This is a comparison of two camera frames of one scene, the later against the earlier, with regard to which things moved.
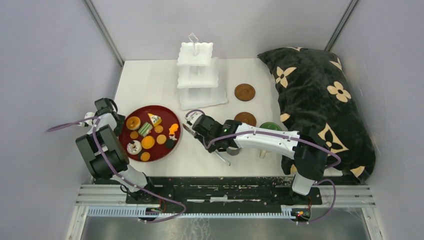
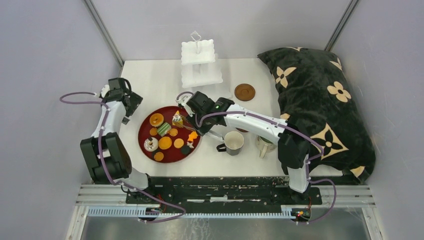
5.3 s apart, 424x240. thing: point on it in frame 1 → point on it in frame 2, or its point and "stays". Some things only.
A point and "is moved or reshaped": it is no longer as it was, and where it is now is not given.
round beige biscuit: (161, 139) → (178, 143)
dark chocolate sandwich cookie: (170, 143) → (185, 150)
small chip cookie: (158, 129) → (173, 132)
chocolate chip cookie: (134, 135) → (153, 131)
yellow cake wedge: (155, 120) → (177, 117)
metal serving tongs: (215, 152) is moved or reshaped
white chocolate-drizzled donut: (134, 147) → (151, 144)
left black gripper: (120, 125) → (135, 100)
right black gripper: (212, 148) → (202, 129)
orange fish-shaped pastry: (173, 128) → (192, 135)
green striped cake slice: (145, 129) → (163, 129)
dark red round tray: (150, 133) is moved or reshaped
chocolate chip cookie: (145, 156) → (158, 156)
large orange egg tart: (148, 142) → (165, 143)
